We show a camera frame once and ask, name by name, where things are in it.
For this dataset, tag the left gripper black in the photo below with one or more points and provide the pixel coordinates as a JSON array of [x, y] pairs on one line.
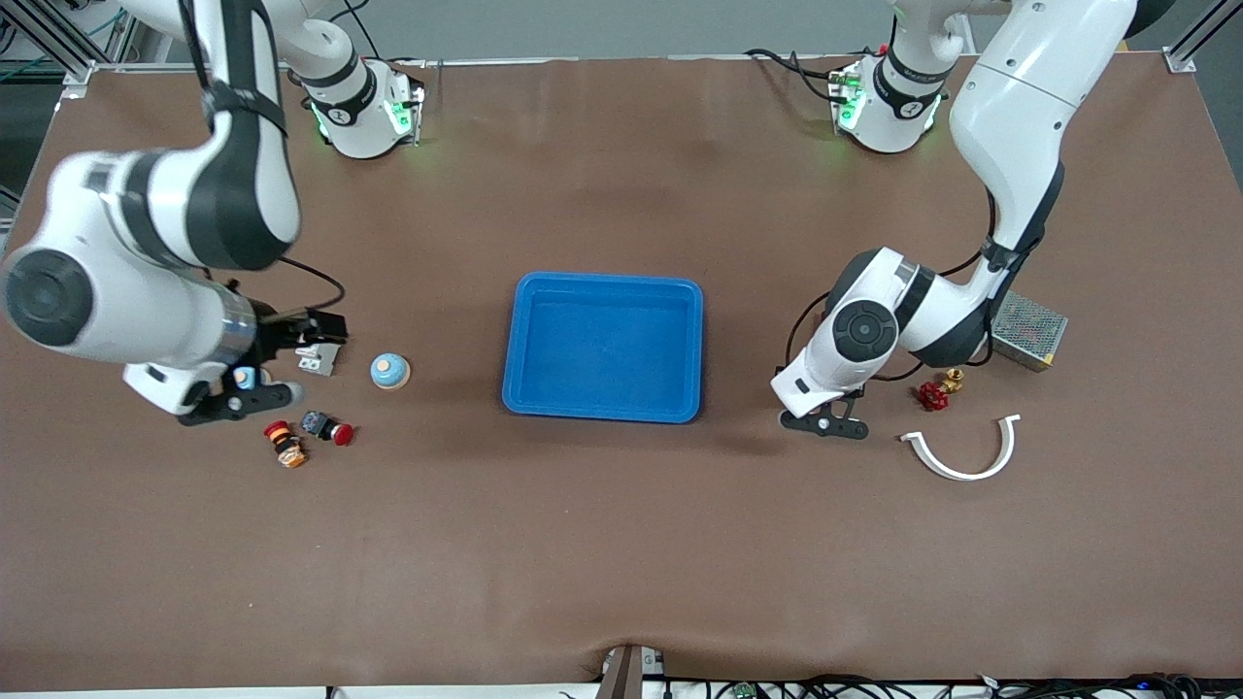
[[857, 393]]

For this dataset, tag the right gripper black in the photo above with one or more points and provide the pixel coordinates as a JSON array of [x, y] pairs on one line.
[[280, 332]]

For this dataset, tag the blue call bell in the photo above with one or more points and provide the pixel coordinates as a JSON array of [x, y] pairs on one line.
[[389, 371], [244, 377]]

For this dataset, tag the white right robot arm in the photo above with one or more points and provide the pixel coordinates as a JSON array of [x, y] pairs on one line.
[[126, 301]]

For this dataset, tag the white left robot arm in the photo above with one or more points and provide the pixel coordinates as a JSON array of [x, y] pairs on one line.
[[1020, 107]]

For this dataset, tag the white red circuit breaker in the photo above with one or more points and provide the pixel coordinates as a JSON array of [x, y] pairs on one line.
[[319, 359]]

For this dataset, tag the red black push button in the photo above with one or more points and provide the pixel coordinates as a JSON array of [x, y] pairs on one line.
[[325, 427]]

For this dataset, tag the red orange emergency button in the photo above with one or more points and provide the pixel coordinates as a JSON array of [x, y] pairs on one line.
[[286, 447]]

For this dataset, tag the metal mesh power supply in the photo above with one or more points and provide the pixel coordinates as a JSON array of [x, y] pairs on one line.
[[1034, 335]]

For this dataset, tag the blue plastic tray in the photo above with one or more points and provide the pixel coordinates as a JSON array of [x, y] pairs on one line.
[[602, 349]]

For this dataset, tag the brown table mat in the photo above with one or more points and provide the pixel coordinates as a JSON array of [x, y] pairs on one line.
[[621, 534]]

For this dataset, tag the grey metal clamp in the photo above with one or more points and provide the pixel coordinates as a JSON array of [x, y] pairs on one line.
[[626, 675]]

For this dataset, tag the white curved plastic bracket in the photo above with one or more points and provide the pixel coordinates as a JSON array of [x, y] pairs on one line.
[[963, 476]]

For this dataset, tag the aluminium frame post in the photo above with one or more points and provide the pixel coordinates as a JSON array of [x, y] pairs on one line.
[[1182, 62], [76, 80]]

